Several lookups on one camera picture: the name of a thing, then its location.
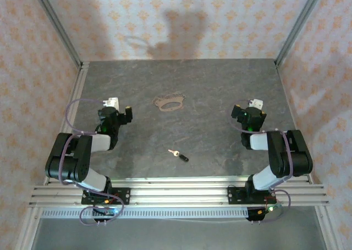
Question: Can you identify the aluminium base rail beam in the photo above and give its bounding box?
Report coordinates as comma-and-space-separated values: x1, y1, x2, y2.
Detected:
29, 178, 331, 208

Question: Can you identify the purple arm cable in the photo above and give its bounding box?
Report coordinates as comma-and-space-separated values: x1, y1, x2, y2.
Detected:
59, 97, 124, 226
229, 97, 293, 224

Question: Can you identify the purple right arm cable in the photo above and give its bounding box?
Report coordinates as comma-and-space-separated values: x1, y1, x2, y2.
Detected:
229, 97, 293, 224

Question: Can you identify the white slotted cable duct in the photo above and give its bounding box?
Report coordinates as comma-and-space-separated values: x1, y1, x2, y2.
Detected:
40, 208, 250, 220

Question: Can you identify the small circuit board with LED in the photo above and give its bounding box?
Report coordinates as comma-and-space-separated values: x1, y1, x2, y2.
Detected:
92, 205, 123, 217
257, 202, 285, 215

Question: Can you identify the aluminium lower frame leg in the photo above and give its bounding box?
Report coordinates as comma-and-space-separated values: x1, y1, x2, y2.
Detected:
16, 205, 42, 250
314, 205, 344, 250

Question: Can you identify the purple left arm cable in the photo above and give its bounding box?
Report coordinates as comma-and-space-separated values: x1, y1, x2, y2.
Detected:
59, 97, 124, 226

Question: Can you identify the aluminium table side rail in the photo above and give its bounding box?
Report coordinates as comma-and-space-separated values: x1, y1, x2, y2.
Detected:
43, 62, 91, 185

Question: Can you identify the aluminium corner post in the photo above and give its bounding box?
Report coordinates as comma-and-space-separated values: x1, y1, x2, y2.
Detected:
29, 0, 83, 66
274, 0, 327, 66

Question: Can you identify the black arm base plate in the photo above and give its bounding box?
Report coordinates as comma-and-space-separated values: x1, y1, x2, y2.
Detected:
227, 186, 277, 206
81, 187, 131, 206

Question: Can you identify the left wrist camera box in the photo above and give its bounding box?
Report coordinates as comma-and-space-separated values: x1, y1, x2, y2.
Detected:
102, 96, 119, 108

